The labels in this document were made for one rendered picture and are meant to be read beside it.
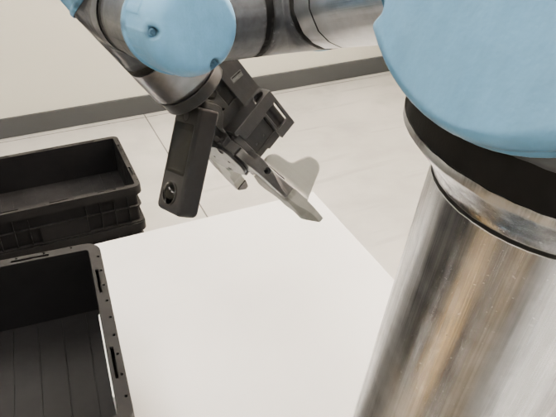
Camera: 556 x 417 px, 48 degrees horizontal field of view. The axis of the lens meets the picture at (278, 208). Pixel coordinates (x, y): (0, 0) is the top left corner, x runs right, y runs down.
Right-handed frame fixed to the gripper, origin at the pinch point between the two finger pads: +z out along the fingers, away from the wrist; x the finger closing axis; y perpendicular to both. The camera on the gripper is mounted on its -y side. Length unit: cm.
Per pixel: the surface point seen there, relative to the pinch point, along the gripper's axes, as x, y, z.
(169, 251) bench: 40.8, -10.2, 19.8
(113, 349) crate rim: -0.1, -24.0, -6.1
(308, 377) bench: 2.6, -13.3, 26.5
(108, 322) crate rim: 2.3, -22.2, -7.2
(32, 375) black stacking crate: 12.1, -33.3, -4.3
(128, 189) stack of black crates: 84, -3, 28
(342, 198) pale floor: 125, 56, 129
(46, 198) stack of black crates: 110, -17, 25
